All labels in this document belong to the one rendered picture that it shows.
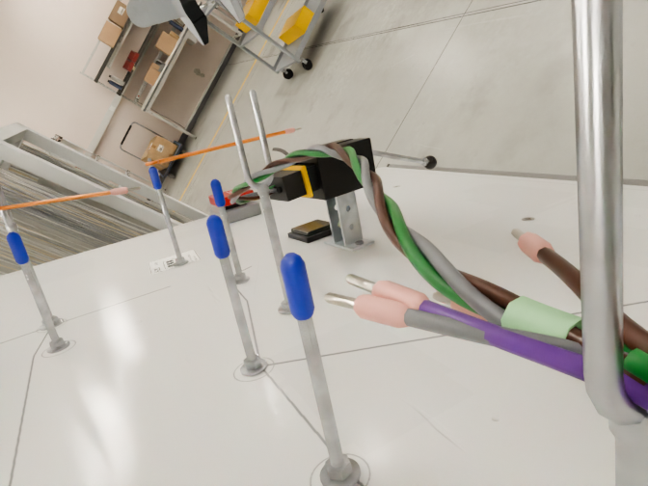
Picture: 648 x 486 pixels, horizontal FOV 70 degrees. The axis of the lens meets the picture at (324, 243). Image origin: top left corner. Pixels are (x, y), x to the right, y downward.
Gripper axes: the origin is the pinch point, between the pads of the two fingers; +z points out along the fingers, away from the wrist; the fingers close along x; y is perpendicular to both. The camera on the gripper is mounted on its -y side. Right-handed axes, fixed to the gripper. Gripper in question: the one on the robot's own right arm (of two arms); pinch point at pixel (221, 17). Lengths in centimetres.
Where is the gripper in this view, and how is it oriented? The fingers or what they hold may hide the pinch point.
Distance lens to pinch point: 46.1
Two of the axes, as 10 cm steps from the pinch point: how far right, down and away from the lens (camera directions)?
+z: 5.2, 7.1, 4.7
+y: -6.6, 6.8, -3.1
